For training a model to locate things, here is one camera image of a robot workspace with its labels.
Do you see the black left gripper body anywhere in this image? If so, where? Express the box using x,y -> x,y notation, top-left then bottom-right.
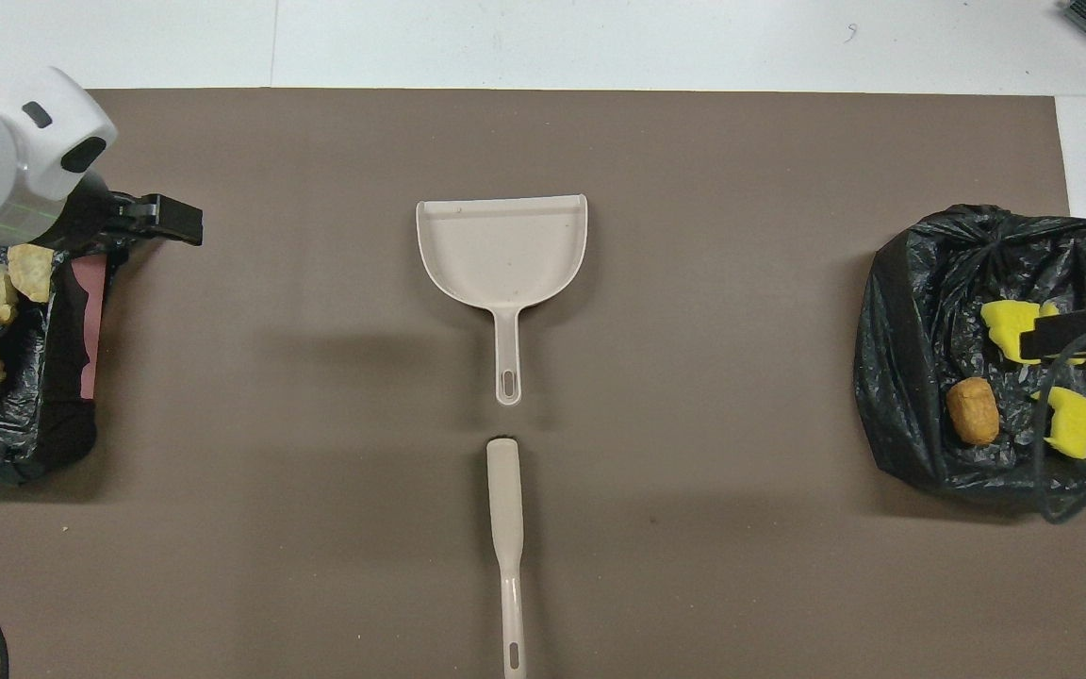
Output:
58,170 -> 162,254

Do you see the yellow sponge green backing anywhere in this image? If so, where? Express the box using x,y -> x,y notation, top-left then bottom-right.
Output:
1038,301 -> 1086,367

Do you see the golden striped pastry piece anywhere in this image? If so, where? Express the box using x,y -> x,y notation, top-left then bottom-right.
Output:
6,243 -> 57,305

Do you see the notched yellow sponge piece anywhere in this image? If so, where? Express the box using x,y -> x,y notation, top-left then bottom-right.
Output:
1030,386 -> 1086,461

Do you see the brown bread roll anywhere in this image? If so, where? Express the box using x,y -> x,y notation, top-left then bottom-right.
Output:
945,376 -> 1002,448

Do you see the beige plastic dustpan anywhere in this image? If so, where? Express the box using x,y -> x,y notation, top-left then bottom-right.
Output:
415,194 -> 590,407

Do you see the beige handle hand brush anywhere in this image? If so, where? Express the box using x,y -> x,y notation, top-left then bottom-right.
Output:
485,436 -> 528,679

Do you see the pink bin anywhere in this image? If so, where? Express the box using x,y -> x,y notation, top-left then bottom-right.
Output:
67,257 -> 110,404

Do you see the brown table mat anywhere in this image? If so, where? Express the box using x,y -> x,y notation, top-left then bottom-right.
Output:
0,88 -> 1086,679

